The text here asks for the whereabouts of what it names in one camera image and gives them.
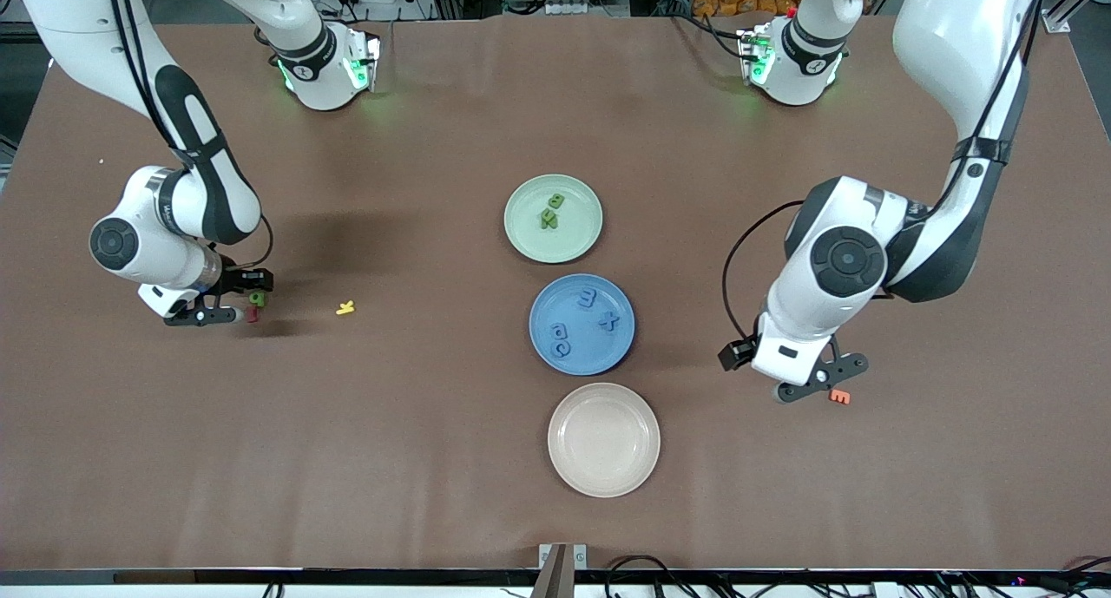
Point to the blue letter x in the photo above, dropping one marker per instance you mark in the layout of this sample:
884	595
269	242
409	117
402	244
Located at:
608	321

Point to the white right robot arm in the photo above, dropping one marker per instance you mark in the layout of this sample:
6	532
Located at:
78	25

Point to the beige plate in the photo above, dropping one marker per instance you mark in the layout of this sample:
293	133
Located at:
604	440

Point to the yellow letter k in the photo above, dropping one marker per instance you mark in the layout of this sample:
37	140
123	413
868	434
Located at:
345	308

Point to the pale green plate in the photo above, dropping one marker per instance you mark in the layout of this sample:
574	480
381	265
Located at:
573	233

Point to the blue letter c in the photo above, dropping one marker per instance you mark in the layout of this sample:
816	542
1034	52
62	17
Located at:
555	350

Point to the grey metal camera bracket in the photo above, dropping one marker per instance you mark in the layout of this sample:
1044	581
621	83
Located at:
562	572

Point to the blue plate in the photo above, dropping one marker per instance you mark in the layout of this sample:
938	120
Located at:
581	355

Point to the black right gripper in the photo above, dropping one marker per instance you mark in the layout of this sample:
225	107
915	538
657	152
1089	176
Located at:
236	279

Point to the white power strip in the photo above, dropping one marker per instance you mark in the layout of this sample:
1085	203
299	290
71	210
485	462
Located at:
573	8

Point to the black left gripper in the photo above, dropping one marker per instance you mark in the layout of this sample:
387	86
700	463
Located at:
739	353

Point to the black table edge rail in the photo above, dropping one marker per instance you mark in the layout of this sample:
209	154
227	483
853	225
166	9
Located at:
260	577

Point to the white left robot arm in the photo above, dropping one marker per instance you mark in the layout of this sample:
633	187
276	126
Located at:
955	42

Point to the aluminium frame post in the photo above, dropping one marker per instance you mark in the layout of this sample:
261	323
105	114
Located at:
1055	22

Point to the blue letter E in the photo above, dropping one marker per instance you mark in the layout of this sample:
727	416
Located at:
590	298

